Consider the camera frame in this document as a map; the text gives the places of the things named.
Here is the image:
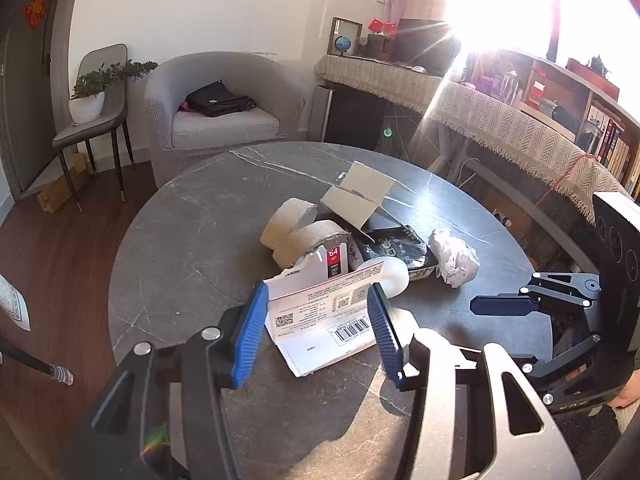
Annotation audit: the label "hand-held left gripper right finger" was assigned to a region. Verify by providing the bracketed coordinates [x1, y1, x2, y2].
[366, 282, 583, 480]

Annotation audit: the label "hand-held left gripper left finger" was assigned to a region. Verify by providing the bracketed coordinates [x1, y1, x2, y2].
[60, 282, 271, 480]

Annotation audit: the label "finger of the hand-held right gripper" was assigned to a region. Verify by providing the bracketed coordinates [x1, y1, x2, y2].
[520, 332, 602, 407]
[470, 271, 602, 317]

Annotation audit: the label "white round plastic piece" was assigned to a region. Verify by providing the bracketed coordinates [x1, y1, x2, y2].
[357, 256, 411, 297]

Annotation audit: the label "white barcode shipping envelope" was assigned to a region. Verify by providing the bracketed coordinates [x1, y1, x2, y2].
[265, 266, 385, 379]

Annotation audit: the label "white paper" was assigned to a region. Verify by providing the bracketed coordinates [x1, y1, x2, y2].
[429, 228, 481, 289]

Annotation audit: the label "black plastic packet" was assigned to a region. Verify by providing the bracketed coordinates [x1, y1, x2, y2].
[357, 225, 441, 282]

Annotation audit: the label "torn red label card package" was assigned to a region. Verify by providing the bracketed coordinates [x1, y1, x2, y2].
[263, 242, 351, 288]

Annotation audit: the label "cardboard tape roll core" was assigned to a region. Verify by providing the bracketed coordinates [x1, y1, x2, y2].
[260, 198, 319, 251]
[272, 220, 354, 269]

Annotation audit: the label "white cardboard piece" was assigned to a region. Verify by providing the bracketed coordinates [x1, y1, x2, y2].
[320, 161, 416, 237]

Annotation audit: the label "person's right hand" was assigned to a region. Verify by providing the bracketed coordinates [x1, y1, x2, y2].
[611, 375, 640, 409]

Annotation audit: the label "row of books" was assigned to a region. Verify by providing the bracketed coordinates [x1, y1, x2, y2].
[582, 104, 640, 187]

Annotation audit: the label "wooden bookshelf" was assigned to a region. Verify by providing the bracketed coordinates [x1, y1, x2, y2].
[515, 50, 640, 196]

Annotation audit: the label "grey fabric armchair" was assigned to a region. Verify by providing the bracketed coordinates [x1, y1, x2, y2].
[144, 51, 309, 187]

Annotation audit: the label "black computer tower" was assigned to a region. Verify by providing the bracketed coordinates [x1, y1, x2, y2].
[325, 85, 392, 150]

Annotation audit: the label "black table leg with sock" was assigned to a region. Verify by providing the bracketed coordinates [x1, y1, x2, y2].
[0, 337, 75, 386]

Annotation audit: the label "white desk leg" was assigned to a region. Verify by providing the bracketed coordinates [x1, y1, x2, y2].
[320, 87, 335, 144]

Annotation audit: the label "black handbag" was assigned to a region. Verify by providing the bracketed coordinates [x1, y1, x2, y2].
[185, 80, 257, 119]

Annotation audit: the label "cardboard box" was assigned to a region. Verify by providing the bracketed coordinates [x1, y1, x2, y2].
[37, 152, 92, 214]

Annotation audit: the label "white patterned tablecloth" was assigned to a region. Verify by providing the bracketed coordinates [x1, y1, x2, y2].
[0, 275, 31, 332]

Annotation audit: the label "grey dining chair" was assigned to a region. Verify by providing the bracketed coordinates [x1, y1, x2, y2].
[52, 43, 136, 213]

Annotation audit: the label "black computer monitor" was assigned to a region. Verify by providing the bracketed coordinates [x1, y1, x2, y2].
[395, 18, 462, 72]

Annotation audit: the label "potted green plant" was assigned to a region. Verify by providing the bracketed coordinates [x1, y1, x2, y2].
[69, 60, 160, 126]

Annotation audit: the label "dark brown speaker box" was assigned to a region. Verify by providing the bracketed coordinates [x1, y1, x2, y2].
[367, 34, 396, 59]

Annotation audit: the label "small red flags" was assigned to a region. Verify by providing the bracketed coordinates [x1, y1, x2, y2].
[368, 17, 399, 37]

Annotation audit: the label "grey door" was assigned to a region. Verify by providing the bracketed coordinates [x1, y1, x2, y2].
[0, 0, 66, 197]

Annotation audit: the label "red door ornament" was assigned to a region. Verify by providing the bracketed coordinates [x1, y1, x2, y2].
[25, 0, 47, 29]

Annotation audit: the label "red string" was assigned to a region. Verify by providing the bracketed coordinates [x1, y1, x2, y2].
[535, 152, 601, 207]

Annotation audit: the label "wooden picture frame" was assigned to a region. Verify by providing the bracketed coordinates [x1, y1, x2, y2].
[327, 16, 364, 57]

